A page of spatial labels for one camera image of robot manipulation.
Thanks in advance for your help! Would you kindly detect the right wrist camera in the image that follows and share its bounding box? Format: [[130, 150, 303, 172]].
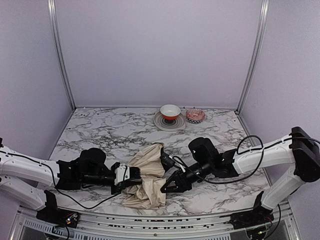
[[160, 152, 186, 173]]

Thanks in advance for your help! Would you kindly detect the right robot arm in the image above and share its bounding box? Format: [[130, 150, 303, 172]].
[[160, 126, 320, 230]]

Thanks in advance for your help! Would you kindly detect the beige folding umbrella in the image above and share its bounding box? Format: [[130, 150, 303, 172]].
[[122, 142, 166, 210]]

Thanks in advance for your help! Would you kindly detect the left aluminium frame post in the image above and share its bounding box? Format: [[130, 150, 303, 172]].
[[47, 0, 76, 112]]

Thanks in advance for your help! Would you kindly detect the grey ringed plate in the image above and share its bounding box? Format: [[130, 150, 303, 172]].
[[153, 111, 186, 132]]

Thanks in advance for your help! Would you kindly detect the red blue patterned bowl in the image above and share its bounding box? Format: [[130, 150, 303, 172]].
[[185, 108, 206, 124]]

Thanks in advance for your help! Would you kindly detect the aluminium frame post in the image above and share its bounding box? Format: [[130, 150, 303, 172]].
[[235, 0, 270, 115], [47, 0, 76, 112]]

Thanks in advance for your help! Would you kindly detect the aluminium front rail base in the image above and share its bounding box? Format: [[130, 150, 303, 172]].
[[8, 202, 301, 240]]

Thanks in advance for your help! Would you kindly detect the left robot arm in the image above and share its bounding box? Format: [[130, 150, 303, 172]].
[[0, 145, 141, 228]]

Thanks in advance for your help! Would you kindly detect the right aluminium frame post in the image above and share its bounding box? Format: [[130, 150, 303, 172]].
[[235, 0, 270, 115]]

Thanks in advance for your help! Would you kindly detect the orange white bowl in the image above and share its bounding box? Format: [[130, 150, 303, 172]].
[[160, 104, 181, 121]]

